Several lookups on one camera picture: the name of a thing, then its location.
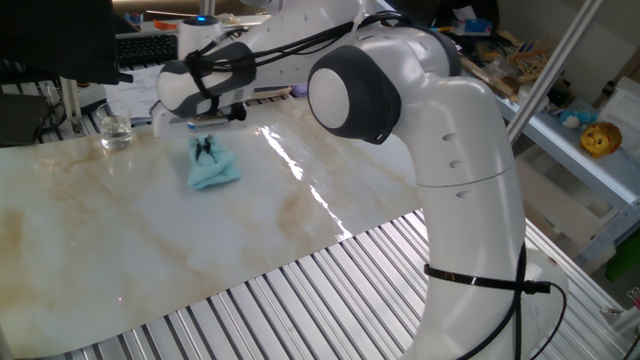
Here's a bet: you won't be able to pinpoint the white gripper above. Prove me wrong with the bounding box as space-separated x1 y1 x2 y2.
150 101 250 162

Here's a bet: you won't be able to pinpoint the light blue fluffy cloth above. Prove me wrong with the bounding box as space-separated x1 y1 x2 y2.
186 133 243 191

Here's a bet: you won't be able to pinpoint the stack of books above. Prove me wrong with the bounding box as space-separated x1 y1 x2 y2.
247 85 295 105

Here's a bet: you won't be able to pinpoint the clear glass of water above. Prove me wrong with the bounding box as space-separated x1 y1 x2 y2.
95 100 134 152

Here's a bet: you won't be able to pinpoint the printed paper sheets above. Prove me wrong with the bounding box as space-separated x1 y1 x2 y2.
103 62 166 122

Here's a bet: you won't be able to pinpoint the marble pattern table mat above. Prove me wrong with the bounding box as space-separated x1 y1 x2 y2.
0 94 426 360

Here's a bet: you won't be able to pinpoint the black keyboard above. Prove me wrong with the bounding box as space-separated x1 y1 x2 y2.
115 33 180 68

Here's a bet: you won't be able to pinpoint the black box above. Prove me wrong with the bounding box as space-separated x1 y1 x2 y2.
0 92 55 149

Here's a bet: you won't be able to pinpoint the black monitor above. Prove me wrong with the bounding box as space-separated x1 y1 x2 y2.
0 0 135 86

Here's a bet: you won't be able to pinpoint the blue white packet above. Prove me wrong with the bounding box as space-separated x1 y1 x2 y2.
451 17 495 37

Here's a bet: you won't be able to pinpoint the pile of wooden sticks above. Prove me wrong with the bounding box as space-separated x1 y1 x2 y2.
458 37 552 103

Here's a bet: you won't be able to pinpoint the blue plush toy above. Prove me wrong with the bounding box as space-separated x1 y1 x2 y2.
558 108 600 131

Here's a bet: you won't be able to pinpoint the yellow piggy bank toy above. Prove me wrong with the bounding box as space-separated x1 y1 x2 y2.
579 120 624 160

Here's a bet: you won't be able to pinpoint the grey metal shelf rack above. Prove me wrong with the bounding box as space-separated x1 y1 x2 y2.
494 94 640 274

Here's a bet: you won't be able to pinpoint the white foam box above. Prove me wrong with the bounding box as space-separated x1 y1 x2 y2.
596 74 640 151

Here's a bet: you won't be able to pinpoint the green box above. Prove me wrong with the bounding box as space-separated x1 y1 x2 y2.
603 227 640 282

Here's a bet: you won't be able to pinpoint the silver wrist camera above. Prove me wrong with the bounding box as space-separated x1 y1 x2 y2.
186 112 232 133

